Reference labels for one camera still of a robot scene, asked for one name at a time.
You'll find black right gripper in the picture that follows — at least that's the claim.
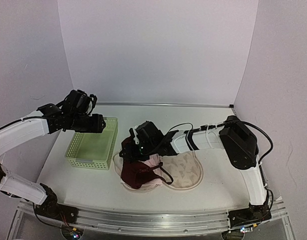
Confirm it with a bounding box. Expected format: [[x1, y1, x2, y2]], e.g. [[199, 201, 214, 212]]
[[119, 141, 156, 162]]

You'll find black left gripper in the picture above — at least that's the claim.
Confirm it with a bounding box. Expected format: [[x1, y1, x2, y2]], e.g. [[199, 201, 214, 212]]
[[68, 113, 106, 134]]

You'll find light pink bra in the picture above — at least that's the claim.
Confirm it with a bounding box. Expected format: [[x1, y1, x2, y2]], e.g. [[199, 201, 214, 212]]
[[120, 153, 171, 189]]

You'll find dark red bra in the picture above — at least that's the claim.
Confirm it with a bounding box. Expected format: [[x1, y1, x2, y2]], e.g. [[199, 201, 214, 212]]
[[119, 137, 174, 190]]

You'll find green plastic basket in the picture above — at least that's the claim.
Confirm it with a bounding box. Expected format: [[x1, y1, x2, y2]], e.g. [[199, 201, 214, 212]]
[[64, 117, 118, 171]]

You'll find floral mesh laundry bag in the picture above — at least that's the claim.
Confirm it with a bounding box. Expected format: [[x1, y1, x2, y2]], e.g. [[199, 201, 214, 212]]
[[112, 151, 204, 192]]

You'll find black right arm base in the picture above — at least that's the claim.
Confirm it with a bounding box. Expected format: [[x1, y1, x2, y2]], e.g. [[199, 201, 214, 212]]
[[228, 201, 272, 229]]

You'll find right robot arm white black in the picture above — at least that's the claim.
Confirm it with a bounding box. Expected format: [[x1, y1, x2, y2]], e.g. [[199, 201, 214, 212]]
[[119, 115, 274, 222]]

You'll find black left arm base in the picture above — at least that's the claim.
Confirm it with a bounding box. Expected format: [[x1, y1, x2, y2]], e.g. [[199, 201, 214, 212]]
[[33, 183, 79, 224]]

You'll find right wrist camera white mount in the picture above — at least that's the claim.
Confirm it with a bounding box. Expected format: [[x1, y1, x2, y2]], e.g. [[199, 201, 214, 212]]
[[129, 125, 144, 146]]

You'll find aluminium front rail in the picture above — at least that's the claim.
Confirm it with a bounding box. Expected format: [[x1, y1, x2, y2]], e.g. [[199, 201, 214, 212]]
[[8, 189, 294, 240]]

